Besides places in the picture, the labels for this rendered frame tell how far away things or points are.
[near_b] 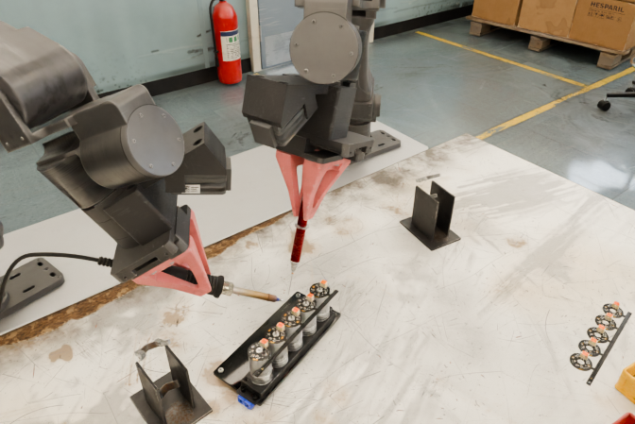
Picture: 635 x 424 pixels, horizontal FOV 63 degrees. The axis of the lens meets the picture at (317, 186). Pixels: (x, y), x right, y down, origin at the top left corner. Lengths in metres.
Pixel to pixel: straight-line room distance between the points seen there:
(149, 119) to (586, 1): 3.79
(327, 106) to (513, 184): 0.58
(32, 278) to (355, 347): 0.46
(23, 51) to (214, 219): 0.48
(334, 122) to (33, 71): 0.25
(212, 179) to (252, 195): 0.45
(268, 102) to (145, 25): 2.80
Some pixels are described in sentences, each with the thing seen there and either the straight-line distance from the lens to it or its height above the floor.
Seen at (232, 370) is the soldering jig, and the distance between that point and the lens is 0.64.
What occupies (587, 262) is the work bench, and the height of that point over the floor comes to 0.75.
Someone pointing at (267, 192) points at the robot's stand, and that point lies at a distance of 0.93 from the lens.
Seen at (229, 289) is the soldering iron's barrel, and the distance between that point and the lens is 0.58.
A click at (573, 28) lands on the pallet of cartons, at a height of 0.21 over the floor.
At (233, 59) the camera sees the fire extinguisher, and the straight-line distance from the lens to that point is 3.30.
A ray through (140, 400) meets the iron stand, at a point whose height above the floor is 0.75.
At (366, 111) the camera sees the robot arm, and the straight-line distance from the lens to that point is 0.95.
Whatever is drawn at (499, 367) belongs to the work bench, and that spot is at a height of 0.75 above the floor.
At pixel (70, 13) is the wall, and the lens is 3.10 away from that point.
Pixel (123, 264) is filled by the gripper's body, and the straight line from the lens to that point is 0.50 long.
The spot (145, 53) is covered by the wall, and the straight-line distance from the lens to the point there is 3.26.
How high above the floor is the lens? 1.27
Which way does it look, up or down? 33 degrees down
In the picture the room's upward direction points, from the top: straight up
